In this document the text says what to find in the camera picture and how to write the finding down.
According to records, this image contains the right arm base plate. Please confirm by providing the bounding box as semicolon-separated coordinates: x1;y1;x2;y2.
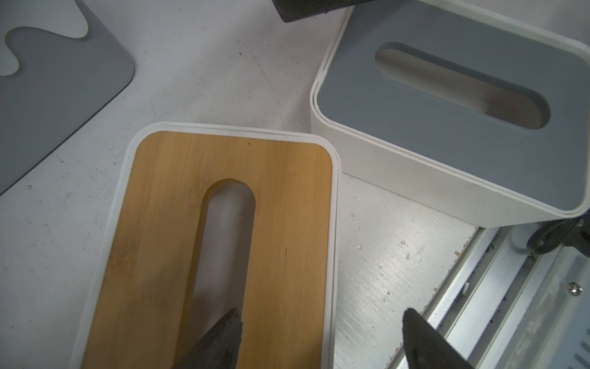
527;215;589;258

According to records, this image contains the aluminium mounting rail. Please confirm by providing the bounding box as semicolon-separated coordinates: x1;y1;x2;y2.
389;223;590;369

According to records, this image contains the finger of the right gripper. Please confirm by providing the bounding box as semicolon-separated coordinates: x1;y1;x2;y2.
272;0;369;22

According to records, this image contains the all white tissue box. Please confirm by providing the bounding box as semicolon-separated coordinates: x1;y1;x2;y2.
1;1;135;192

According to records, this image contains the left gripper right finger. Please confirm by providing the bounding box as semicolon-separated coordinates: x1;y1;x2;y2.
403;308;473;369

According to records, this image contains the grey lid tissue box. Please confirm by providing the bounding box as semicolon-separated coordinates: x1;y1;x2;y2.
310;1;589;228

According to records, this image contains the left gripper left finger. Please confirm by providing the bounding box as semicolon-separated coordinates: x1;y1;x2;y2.
173;307;243;369

